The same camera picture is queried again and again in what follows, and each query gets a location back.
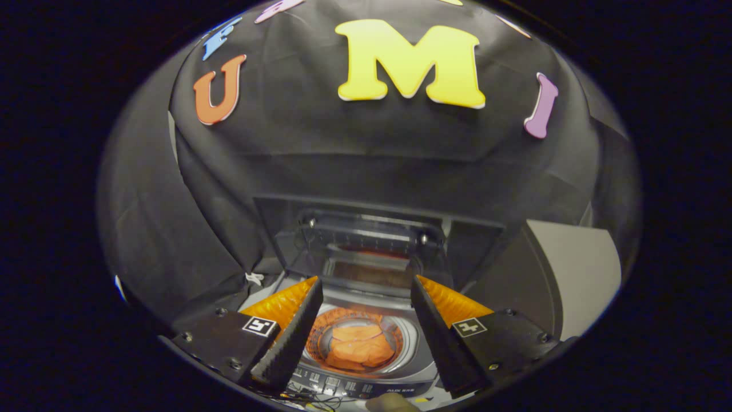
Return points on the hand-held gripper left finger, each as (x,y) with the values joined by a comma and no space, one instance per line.
(289,343)

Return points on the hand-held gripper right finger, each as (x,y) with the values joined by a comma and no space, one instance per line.
(440,337)

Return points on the orange polo shirt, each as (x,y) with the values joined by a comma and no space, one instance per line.
(360,346)

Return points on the beige cabinet with dark top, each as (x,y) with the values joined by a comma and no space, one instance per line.
(577,269)

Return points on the black backdrop cloth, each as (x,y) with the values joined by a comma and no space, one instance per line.
(354,154)

